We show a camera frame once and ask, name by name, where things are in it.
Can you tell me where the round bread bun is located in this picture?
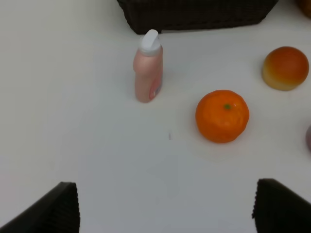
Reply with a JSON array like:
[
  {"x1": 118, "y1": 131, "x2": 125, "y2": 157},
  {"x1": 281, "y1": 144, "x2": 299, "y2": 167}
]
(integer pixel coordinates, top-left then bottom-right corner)
[{"x1": 262, "y1": 46, "x2": 310, "y2": 91}]

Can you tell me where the purple translucent cup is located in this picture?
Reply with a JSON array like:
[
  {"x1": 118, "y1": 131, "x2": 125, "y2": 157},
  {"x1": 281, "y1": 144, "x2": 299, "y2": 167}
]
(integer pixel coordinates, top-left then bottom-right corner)
[{"x1": 305, "y1": 126, "x2": 311, "y2": 152}]

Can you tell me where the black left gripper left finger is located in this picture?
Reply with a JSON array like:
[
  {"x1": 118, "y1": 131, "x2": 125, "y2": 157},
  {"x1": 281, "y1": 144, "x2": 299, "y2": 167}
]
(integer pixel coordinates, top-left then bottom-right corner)
[{"x1": 0, "y1": 182, "x2": 80, "y2": 233}]

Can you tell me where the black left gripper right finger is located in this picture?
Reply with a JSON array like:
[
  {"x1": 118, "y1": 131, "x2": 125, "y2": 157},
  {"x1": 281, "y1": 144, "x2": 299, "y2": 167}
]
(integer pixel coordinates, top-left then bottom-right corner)
[{"x1": 252, "y1": 179, "x2": 311, "y2": 233}]

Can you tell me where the pink bottle white cap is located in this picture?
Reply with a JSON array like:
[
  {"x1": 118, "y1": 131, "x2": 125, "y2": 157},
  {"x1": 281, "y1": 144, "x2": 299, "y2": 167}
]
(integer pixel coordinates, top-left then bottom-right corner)
[{"x1": 133, "y1": 29, "x2": 163, "y2": 103}]

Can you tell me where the orange mandarin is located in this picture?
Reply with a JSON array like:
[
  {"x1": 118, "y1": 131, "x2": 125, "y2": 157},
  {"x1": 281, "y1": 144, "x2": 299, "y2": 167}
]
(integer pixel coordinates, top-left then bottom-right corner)
[{"x1": 195, "y1": 90, "x2": 250, "y2": 143}]

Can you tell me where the light orange wicker basket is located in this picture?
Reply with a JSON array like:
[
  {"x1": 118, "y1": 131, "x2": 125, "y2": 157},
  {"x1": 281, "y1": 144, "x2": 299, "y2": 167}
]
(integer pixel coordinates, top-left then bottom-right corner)
[{"x1": 296, "y1": 0, "x2": 311, "y2": 18}]

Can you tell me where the dark brown wicker basket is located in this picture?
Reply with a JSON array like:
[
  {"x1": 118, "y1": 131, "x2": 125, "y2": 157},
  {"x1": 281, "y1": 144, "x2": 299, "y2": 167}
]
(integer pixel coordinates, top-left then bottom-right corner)
[{"x1": 118, "y1": 0, "x2": 277, "y2": 34}]

